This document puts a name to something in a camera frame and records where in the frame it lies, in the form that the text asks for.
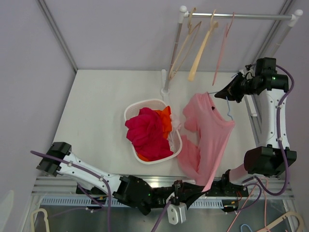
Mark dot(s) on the magenta t shirt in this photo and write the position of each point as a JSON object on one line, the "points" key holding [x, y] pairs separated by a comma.
{"points": [[146, 135]]}

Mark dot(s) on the metal clothes rack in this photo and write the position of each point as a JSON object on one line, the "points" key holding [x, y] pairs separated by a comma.
{"points": [[278, 18]]}

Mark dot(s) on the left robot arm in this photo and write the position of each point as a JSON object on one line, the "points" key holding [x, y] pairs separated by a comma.
{"points": [[129, 190]]}

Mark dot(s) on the beige hanger of white shirt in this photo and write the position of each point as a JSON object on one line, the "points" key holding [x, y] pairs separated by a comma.
{"points": [[186, 46]]}

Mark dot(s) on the blue wire hanger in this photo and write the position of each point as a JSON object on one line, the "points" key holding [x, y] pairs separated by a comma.
{"points": [[227, 101]]}

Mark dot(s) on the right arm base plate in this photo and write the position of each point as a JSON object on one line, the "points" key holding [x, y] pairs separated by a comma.
{"points": [[224, 191]]}

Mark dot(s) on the pink garment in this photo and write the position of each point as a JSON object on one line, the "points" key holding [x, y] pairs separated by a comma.
{"points": [[200, 161]]}

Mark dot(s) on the white perforated plastic basket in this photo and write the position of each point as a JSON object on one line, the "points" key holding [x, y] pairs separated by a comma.
{"points": [[154, 104]]}

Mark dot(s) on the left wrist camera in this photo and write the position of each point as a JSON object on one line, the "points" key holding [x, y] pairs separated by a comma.
{"points": [[177, 213]]}

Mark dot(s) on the beige hanger of orange shirt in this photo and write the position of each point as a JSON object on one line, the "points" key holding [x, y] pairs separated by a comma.
{"points": [[212, 27]]}

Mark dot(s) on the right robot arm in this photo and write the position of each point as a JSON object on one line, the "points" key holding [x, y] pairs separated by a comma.
{"points": [[273, 155]]}

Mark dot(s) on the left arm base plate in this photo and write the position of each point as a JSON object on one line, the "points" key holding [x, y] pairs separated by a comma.
{"points": [[96, 193]]}

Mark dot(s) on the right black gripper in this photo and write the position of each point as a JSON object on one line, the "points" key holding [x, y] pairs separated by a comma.
{"points": [[231, 91]]}

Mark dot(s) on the orange t shirt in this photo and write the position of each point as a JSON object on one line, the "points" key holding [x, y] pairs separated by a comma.
{"points": [[166, 128]]}

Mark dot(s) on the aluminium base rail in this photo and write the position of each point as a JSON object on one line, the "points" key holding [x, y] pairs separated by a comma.
{"points": [[64, 191]]}

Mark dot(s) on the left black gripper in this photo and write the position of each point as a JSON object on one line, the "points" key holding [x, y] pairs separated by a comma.
{"points": [[186, 194]]}

